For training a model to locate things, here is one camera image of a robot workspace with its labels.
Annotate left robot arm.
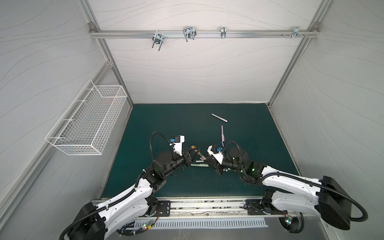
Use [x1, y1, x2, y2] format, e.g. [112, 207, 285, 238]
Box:
[59, 148, 199, 240]

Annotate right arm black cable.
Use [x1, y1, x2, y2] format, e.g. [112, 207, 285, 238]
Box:
[278, 211, 305, 234]

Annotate metal hook bracket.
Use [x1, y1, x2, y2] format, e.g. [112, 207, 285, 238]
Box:
[282, 27, 309, 39]

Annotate green table mat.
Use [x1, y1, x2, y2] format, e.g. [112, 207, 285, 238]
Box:
[101, 103, 300, 198]

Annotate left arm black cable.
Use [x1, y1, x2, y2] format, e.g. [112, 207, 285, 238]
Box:
[115, 206, 161, 236]

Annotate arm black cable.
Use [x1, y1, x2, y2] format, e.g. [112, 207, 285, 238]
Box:
[115, 206, 161, 236]
[278, 211, 305, 234]

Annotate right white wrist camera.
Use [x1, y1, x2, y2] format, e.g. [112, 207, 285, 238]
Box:
[207, 145, 224, 165]

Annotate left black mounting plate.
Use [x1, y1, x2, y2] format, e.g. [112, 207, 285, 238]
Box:
[146, 201, 171, 217]

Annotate small metal bracket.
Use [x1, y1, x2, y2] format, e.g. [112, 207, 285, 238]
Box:
[221, 27, 227, 39]

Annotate light green pen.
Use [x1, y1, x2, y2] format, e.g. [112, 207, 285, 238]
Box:
[191, 163, 209, 168]

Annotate black mounting plate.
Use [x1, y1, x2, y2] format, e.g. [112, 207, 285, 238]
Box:
[243, 199, 284, 216]
[146, 201, 171, 217]

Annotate white wire basket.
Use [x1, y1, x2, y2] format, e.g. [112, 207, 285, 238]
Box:
[45, 80, 127, 156]

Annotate metal U-bolt hook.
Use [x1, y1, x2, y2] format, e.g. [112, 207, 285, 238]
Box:
[183, 26, 197, 42]

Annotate aluminium crossbar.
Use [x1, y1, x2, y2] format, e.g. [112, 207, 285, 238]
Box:
[90, 29, 321, 39]

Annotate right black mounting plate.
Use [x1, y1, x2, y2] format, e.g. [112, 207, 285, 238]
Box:
[243, 199, 284, 216]

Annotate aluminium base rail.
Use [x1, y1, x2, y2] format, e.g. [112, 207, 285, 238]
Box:
[89, 196, 331, 221]

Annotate pale pink white pen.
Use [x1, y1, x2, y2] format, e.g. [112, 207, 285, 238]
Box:
[211, 113, 228, 123]

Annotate white slotted cable duct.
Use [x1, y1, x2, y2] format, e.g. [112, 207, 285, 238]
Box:
[152, 218, 269, 230]

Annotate metal U-bolt clamp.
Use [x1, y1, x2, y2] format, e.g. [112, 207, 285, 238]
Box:
[152, 33, 164, 51]

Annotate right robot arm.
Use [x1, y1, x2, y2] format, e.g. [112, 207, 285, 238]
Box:
[206, 146, 369, 230]

